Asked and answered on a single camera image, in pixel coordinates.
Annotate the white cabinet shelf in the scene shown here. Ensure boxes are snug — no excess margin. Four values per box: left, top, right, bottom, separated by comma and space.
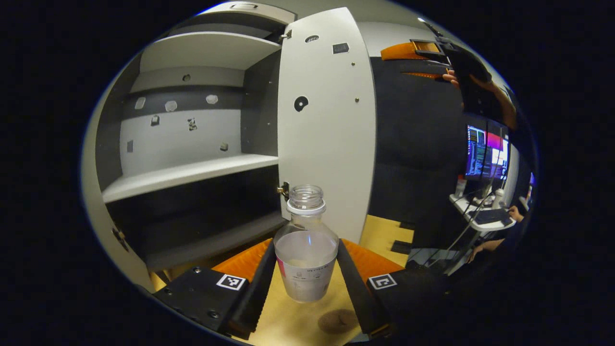
102, 154, 280, 204
139, 31, 282, 73

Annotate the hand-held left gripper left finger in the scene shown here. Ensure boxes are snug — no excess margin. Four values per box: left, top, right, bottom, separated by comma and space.
152, 238, 278, 340

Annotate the black backdrop cloth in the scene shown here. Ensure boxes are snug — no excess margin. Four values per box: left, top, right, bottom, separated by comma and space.
369, 57, 474, 251

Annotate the white drawer front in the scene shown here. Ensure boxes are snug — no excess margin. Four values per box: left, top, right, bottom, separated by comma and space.
202, 1, 296, 25

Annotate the black keyboard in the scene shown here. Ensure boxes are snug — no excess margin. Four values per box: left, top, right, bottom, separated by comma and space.
473, 208, 511, 226

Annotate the clear plastic bottle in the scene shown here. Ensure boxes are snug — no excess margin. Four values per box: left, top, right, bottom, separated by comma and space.
273, 185, 340, 303

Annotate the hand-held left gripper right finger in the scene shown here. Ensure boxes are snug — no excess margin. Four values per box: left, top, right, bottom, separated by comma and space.
337, 238, 451, 338

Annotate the grey and white cabinet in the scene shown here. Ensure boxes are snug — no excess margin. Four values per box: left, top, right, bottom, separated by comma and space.
82, 1, 299, 289

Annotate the white desk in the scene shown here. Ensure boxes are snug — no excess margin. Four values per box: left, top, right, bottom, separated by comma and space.
432, 193, 517, 277

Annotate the computer monitor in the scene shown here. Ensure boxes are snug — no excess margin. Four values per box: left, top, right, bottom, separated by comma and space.
465, 124, 510, 181

